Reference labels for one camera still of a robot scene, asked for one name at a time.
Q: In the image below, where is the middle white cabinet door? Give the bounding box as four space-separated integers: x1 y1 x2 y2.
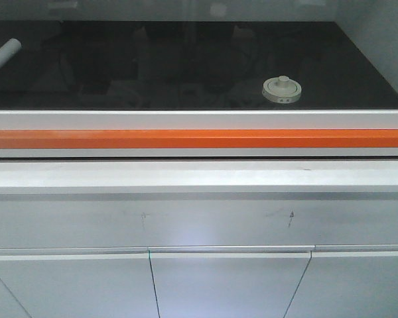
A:
150 252 310 317

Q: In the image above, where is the orange sash handle bar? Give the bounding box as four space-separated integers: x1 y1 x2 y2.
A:
0 129 398 149

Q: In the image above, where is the left white cabinet door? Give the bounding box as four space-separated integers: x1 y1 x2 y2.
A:
0 254 159 317

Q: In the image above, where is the glass jar with white lid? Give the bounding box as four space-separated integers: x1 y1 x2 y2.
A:
262 76 302 104

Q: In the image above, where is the white rolled paper tube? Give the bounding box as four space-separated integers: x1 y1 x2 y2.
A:
0 38 22 69

